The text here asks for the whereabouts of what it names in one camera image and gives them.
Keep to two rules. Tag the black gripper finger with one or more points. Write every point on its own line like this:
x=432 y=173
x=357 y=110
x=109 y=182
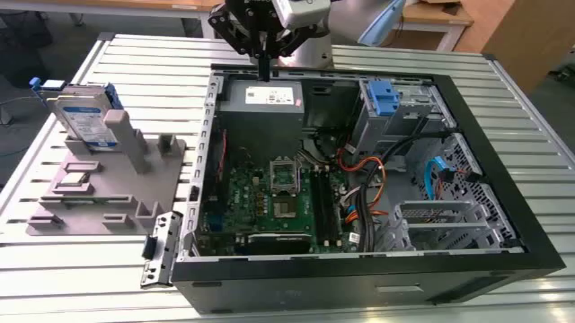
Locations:
x=296 y=38
x=233 y=38

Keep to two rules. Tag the hard disk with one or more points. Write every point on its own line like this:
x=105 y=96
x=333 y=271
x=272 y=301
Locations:
x=82 y=121

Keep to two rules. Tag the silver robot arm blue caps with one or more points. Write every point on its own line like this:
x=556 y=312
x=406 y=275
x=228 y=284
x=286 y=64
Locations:
x=313 y=50

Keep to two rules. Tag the metal disk bay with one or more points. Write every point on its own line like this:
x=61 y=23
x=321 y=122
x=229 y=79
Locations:
x=444 y=226

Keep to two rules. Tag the grey power supply unit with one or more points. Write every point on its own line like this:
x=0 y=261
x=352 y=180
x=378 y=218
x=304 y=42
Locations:
x=233 y=97

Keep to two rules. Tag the blue plastic bay latch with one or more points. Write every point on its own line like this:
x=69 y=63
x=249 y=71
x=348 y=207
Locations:
x=382 y=97

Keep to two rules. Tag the metal optical drive bay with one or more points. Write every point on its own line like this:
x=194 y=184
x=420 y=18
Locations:
x=404 y=124

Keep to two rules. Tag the black mesh basket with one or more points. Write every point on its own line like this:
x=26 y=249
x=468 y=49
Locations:
x=26 y=32

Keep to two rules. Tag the black round bin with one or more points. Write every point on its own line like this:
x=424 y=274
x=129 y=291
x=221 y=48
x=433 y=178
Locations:
x=26 y=72

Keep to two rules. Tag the green motherboard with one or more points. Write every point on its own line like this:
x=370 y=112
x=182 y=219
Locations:
x=305 y=205

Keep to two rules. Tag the black RAM slot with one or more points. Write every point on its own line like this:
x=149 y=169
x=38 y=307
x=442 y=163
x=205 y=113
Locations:
x=329 y=205
x=318 y=205

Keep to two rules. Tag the CPU socket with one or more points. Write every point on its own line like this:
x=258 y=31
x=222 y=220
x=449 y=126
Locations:
x=285 y=208

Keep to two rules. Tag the grey parts rack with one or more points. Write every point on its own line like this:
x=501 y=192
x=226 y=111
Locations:
x=116 y=188

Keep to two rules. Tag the brown wooden cabinet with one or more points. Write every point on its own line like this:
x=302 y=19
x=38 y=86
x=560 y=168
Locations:
x=529 y=40

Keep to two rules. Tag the silver CPU chip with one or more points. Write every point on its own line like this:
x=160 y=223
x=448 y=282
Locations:
x=73 y=179

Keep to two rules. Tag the blue expansion slot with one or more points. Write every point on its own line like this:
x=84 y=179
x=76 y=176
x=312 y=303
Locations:
x=214 y=223

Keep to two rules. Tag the green RAM stick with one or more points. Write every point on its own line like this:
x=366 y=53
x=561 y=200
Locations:
x=85 y=201

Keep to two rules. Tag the black graphics card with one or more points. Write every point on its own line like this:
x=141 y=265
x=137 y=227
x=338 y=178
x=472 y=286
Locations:
x=277 y=243

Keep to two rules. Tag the black open PC case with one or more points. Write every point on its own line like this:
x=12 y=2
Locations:
x=313 y=289

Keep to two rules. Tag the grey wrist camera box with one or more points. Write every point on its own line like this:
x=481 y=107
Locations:
x=300 y=11

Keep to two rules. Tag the wooden desk white frame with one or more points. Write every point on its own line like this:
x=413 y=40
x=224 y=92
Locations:
x=430 y=17
x=134 y=5

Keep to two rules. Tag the grey metal slot retainer bracket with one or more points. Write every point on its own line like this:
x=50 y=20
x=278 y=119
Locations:
x=164 y=249

